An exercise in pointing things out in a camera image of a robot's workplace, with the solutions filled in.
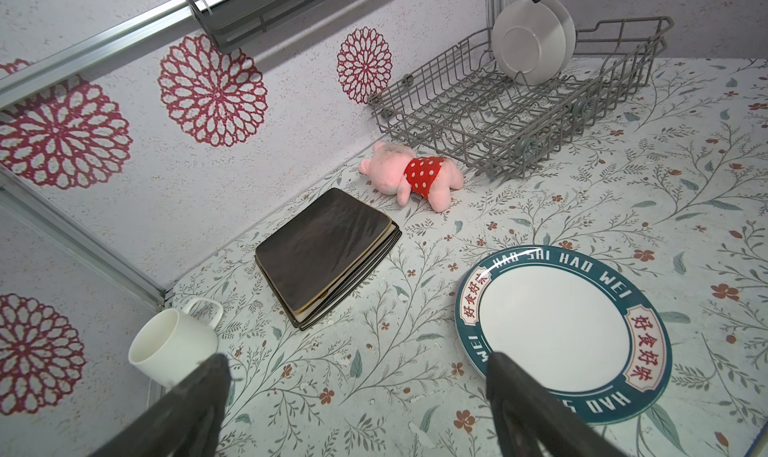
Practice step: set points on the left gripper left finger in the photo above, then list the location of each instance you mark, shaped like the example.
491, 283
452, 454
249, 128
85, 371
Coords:
186, 421

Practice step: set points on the grey wall shelf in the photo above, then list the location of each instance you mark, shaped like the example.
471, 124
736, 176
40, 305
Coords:
230, 23

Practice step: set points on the white round plate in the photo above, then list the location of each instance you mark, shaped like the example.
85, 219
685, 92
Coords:
567, 25
528, 43
575, 325

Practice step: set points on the grey wire dish rack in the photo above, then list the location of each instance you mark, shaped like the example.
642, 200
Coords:
461, 105

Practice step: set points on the white mug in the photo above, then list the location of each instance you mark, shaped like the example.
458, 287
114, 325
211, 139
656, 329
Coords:
173, 343

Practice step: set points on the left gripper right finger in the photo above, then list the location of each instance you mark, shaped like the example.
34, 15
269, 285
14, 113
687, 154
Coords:
528, 419

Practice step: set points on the pink plush pig toy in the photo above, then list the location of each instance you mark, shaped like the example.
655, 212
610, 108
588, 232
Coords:
396, 170

